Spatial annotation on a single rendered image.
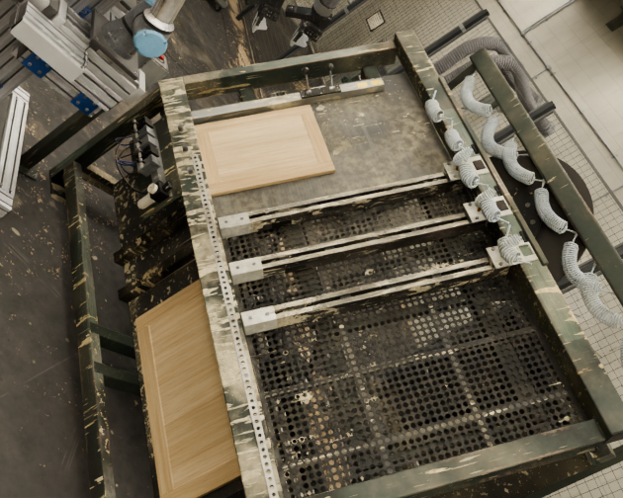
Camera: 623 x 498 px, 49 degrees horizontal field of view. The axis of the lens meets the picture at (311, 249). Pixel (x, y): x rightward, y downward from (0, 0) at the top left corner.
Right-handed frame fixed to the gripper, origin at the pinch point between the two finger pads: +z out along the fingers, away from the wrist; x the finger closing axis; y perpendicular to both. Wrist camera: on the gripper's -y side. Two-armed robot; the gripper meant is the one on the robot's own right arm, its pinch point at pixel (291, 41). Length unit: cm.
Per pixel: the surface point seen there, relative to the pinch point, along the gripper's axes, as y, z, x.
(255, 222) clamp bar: 21, 49, -50
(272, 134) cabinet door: 20, 56, 5
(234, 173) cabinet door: 10, 61, -21
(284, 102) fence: 20, 53, 26
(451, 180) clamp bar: 87, 7, -16
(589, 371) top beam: 133, -19, -96
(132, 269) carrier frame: -8, 129, -48
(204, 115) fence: -11, 70, 10
